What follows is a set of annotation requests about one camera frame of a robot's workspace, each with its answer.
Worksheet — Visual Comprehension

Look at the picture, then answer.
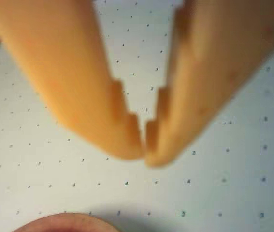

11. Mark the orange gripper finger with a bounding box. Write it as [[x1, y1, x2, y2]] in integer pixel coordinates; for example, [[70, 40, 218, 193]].
[[0, 0, 144, 160], [144, 0, 274, 167]]

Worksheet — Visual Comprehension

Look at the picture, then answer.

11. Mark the round wooden bowl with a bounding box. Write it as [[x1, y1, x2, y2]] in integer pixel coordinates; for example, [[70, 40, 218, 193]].
[[12, 212, 118, 232]]

